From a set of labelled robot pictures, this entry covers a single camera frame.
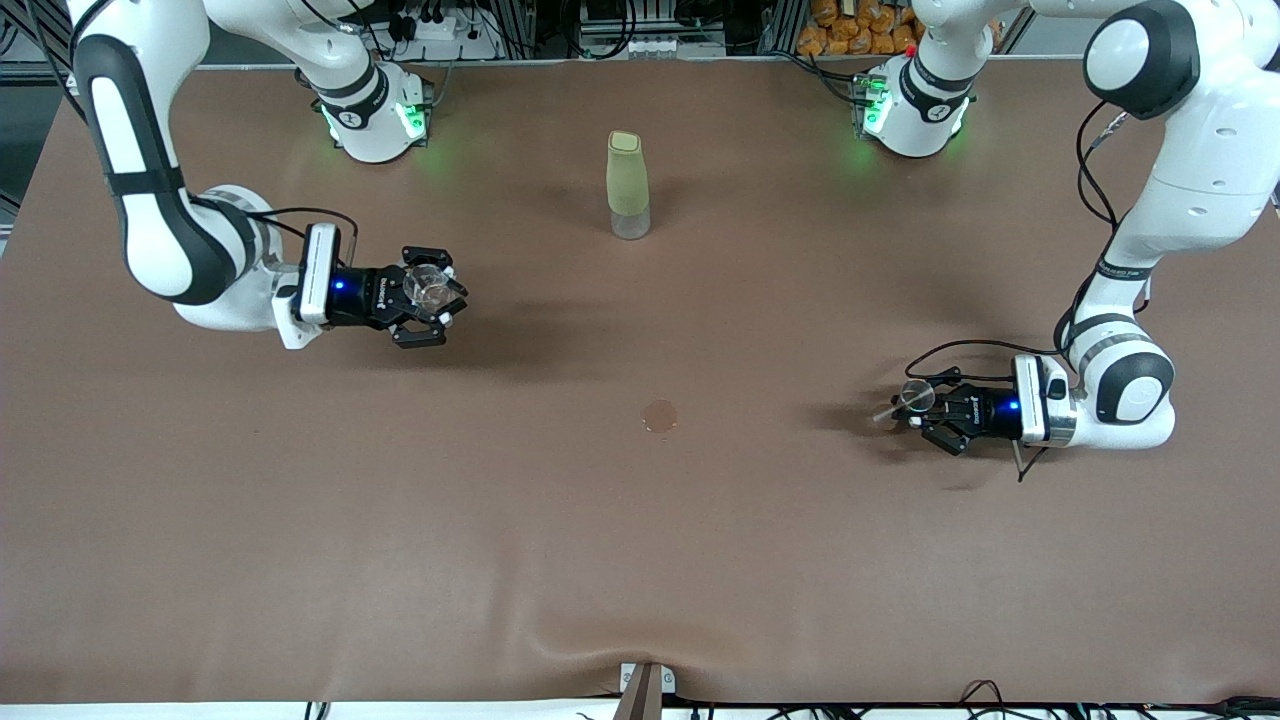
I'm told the clear glass cup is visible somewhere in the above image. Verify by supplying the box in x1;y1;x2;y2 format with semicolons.
404;262;457;314

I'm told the steel double jigger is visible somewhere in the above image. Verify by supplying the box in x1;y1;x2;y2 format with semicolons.
872;378;937;426

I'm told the olive green tall bottle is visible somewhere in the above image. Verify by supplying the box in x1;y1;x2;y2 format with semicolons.
606;130;652;241

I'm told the white power strip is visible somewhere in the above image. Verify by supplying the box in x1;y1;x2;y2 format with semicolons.
395;10;496;47

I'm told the brown table cover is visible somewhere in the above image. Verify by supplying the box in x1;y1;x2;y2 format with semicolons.
0;55;1280;706

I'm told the orange snack bag pile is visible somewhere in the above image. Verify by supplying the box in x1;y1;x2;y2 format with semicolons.
797;0;926;57

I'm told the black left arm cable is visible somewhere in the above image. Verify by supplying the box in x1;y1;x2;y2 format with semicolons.
905;100;1151;483

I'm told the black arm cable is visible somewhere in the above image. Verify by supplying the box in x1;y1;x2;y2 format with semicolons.
905;100;1151;483
20;0;361;266

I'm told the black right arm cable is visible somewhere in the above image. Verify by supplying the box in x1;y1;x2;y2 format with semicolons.
20;0;361;266

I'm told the metal table clamp bracket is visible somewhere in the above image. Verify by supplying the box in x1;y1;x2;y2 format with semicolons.
614;662;677;720

